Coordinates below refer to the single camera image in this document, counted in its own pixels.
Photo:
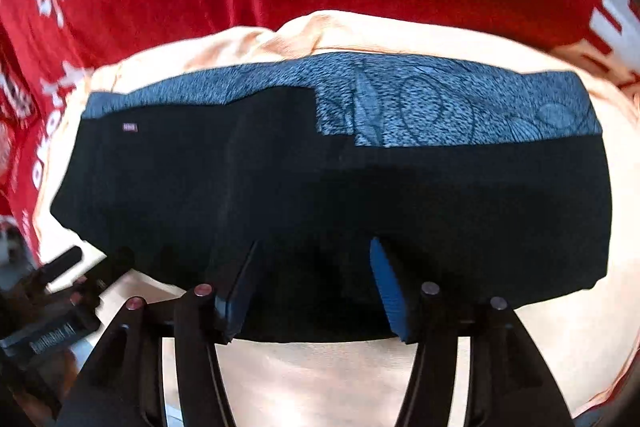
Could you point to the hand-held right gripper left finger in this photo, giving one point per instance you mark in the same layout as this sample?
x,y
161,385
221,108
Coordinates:
x,y
241,302

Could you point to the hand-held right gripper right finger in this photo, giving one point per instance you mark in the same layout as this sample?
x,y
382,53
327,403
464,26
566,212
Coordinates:
x,y
390,289

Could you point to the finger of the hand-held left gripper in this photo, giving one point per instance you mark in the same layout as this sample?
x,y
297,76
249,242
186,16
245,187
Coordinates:
x,y
62,264
110,267

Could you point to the black pants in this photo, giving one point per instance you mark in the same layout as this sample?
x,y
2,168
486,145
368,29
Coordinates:
x,y
300,207

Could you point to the cream blanket with blue bands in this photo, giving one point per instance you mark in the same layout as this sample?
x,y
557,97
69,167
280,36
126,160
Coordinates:
x,y
325,382

